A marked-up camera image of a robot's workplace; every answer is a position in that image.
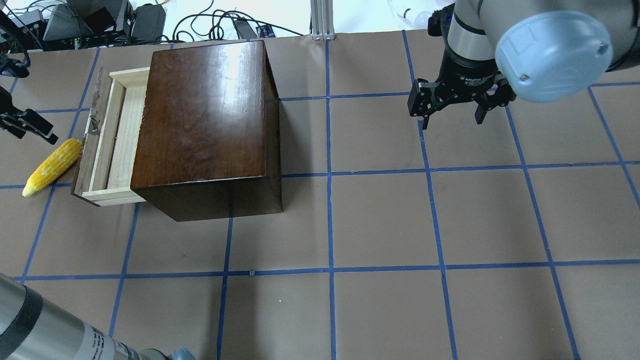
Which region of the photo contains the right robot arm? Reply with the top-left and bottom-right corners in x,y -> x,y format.
407,0 -> 640,129

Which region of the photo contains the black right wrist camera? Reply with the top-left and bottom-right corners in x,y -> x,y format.
427,6 -> 454,37

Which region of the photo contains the white light bulb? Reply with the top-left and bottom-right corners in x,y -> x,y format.
387,0 -> 434,29

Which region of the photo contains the light wooden drawer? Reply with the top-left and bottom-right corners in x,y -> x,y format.
70,67 -> 150,207

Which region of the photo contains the dark brown wooden cabinet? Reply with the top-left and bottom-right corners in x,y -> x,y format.
130,41 -> 283,222

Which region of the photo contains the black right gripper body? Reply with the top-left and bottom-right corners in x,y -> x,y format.
436,47 -> 499,109

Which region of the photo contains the aluminium frame post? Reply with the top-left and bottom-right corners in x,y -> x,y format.
310,0 -> 336,41

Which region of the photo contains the yellow corn cob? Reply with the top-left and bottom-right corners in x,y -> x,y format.
22,138 -> 82,198

